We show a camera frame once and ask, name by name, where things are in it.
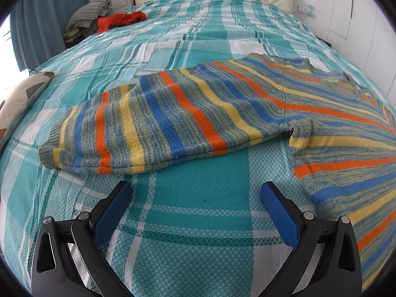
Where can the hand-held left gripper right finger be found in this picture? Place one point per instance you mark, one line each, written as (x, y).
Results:
(280, 216)

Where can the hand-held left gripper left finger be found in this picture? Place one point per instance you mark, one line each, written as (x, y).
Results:
(111, 213)

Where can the striped knit sweater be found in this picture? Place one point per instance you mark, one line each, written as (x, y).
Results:
(185, 114)

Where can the grey checked clothes pile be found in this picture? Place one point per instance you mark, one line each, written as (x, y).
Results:
(89, 12)

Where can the teal plaid bed blanket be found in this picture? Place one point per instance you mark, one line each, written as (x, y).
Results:
(185, 198)

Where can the patterned beige pillow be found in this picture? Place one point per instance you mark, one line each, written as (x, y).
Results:
(24, 92)

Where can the yellow-green cloth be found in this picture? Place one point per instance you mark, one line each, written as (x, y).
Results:
(71, 34)

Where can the red cloth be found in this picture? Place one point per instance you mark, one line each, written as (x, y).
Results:
(120, 20)

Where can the window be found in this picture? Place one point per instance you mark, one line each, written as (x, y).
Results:
(7, 46)

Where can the teal curtain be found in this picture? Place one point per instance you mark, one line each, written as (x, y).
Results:
(40, 21)

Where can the white wardrobe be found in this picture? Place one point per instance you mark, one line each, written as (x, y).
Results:
(362, 12)

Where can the white wall switch panel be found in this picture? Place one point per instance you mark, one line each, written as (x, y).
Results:
(307, 9)

